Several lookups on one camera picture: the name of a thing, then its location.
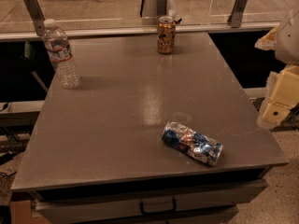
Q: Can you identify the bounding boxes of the metal horizontal rail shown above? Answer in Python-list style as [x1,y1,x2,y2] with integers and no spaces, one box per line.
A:
[0,21,279,42]

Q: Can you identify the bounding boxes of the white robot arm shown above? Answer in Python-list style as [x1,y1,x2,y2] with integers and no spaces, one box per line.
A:
[254,7,299,129]

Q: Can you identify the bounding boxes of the left metal bracket post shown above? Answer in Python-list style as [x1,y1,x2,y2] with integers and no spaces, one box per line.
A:
[23,0,45,36]

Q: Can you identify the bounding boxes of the black drawer handle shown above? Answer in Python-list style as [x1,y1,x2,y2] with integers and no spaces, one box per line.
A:
[139,198,177,216]

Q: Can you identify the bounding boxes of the orange soda can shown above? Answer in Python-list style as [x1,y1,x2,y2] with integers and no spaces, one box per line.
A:
[157,16,176,54]

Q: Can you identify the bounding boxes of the right metal bracket post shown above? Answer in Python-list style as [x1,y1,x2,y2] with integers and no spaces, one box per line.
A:
[228,0,248,28]

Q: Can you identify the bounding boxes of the clear plastic water bottle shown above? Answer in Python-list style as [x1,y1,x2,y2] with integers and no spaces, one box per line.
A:
[42,19,80,89]

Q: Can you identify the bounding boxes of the grey drawer front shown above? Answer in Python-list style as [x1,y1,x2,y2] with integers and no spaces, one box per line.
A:
[36,179,268,224]

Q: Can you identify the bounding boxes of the metal bracket post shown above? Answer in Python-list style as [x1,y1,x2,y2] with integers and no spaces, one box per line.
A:
[228,0,248,28]
[23,0,45,36]
[141,0,169,26]

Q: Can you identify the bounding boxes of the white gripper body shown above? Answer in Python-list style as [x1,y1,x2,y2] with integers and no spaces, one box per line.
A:
[270,64,299,108]

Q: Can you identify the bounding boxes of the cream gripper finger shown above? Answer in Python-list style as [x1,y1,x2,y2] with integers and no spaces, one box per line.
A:
[254,27,278,50]
[256,101,290,130]

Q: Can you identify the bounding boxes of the middle metal bracket post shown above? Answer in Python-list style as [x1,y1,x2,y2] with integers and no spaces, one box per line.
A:
[141,0,169,26]

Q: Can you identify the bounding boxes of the blue silver energy drink can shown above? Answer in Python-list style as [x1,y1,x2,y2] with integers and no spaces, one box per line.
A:
[162,121,223,166]

